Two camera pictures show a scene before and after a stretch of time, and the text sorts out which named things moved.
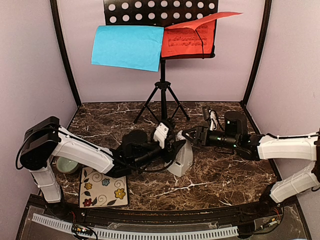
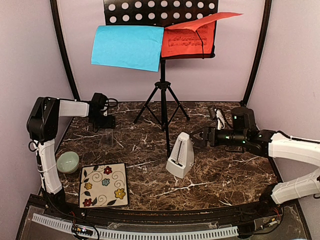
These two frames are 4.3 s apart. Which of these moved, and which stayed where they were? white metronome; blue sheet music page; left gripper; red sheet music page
Moved: left gripper
Stayed: white metronome; red sheet music page; blue sheet music page
